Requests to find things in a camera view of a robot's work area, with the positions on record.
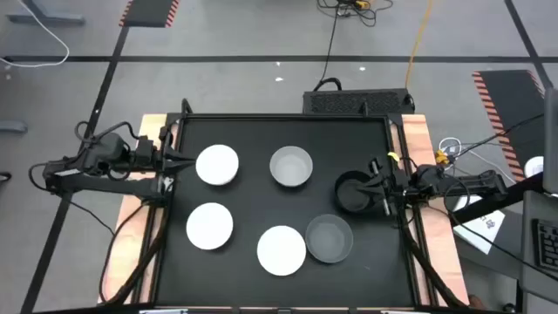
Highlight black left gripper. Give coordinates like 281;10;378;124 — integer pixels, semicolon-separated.
133;125;197;176

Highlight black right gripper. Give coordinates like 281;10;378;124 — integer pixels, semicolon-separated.
347;158;410;217

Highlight black bowl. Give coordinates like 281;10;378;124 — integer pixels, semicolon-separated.
334;170;377;215

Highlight white bowl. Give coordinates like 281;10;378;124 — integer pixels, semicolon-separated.
185;201;235;251
255;224;308;277
194;144;240;187

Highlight dark grey bowl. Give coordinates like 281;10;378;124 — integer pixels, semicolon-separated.
304;213;355;264

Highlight light grey bowl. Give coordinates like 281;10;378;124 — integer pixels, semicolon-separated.
269;145;314;188

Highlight black computer case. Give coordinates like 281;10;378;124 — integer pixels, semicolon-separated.
303;88;416;115

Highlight white paper sheet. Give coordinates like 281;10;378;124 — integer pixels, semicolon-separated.
453;194;507;256

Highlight hazard-striped black floor mat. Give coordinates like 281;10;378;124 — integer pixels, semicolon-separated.
119;0;180;29
472;69;547;183

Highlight white cup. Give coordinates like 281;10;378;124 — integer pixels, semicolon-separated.
524;155;546;179

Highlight grey desk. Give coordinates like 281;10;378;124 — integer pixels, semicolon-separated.
518;189;558;314

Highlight grey metal stand foot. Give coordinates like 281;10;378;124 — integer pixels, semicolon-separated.
0;120;29;134
5;0;86;25

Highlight black keyboard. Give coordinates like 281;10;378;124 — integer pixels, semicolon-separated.
532;219;558;272

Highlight grey monitor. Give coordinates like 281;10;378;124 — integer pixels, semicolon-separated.
542;86;558;195

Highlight black aluminium table frame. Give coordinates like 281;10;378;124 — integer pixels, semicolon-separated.
98;98;471;314

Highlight white cable coil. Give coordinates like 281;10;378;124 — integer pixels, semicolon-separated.
438;136;518;184

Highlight thin black cable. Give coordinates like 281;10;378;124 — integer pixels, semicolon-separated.
455;113;546;157

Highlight black computer cable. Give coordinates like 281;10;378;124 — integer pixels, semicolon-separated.
312;8;344;92

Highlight yellow floor cable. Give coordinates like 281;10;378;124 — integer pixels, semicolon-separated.
405;0;436;90

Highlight white floor cable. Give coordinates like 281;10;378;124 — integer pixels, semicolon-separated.
0;0;71;69

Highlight tangled black cables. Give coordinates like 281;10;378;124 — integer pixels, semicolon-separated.
316;0;394;28

